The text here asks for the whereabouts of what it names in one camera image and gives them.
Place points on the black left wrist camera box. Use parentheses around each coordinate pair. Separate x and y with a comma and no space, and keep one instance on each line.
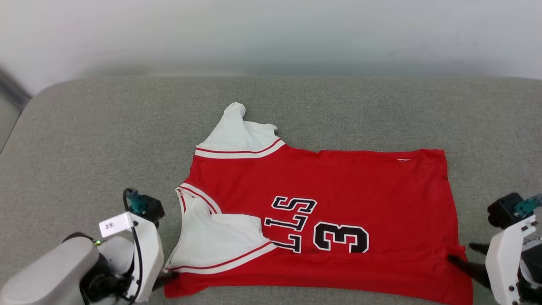
(152,209)

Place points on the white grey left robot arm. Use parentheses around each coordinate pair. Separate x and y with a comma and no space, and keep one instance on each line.
(46,271)

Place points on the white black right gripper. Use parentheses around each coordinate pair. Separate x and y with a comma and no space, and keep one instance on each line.
(506,258)

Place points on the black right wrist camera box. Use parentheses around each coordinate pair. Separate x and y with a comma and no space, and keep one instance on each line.
(501,209)

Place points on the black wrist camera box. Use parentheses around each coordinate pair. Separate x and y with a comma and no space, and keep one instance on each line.
(501,209)
(152,209)

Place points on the grey fabric sofa cushion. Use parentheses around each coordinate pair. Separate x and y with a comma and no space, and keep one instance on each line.
(106,140)

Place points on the red and white basketball jersey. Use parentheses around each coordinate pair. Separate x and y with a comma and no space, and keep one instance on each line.
(360,186)

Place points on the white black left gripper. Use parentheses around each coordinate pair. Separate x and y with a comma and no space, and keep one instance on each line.
(150,254)

